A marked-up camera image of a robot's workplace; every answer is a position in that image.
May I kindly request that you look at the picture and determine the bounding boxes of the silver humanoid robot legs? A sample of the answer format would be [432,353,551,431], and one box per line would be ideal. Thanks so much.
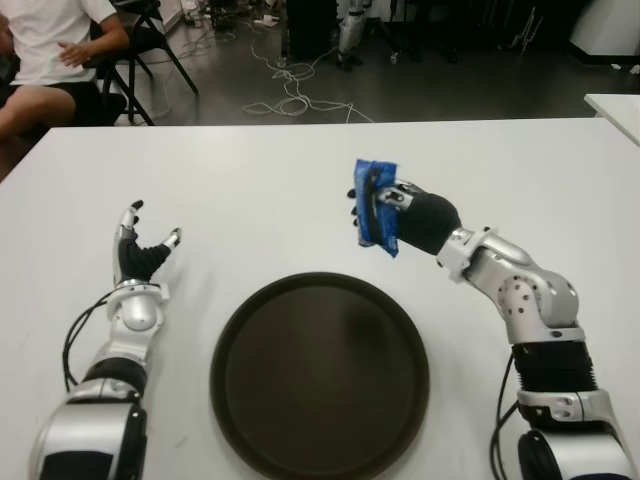
[335,0,374,71]

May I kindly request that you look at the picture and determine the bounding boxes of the seated person in white shirt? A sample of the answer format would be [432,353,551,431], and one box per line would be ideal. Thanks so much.
[0,0,130,184]

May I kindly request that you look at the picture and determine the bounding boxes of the black folding chair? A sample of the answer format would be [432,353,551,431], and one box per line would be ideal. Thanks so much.
[87,0,200,126]

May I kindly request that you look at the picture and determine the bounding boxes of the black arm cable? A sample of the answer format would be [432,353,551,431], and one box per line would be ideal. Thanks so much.
[488,352,521,480]
[62,292,121,391]

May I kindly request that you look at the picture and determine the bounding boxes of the white board panel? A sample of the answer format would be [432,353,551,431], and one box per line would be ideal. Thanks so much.
[158,0,187,34]

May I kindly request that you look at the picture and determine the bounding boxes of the blue Oreo cookie packet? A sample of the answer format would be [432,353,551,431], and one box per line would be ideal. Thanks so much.
[352,158,401,260]

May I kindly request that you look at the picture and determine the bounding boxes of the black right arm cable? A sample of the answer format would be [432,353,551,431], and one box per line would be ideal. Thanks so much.
[488,352,521,480]

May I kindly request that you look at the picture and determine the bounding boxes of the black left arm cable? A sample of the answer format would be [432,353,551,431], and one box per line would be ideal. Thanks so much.
[62,292,121,391]

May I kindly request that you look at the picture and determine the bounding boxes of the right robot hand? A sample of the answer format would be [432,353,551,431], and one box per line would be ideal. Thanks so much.
[345,180,462,256]

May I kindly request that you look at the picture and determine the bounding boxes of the white floor cable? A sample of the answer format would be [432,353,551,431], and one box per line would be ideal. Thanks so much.
[243,29,374,124]

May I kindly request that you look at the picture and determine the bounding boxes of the white pedestal with black base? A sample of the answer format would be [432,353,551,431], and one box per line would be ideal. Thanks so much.
[567,0,640,66]

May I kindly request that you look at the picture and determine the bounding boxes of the black cabinet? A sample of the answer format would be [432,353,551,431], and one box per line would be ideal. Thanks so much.
[285,0,341,59]

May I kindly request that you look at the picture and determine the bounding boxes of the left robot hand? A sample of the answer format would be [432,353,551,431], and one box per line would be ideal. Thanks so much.
[110,199,182,287]

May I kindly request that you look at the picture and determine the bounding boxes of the white neighbouring table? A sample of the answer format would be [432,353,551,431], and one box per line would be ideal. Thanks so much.
[583,92,640,146]

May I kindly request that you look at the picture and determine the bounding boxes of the round dark brown tray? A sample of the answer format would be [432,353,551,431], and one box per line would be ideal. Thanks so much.
[209,270,432,480]

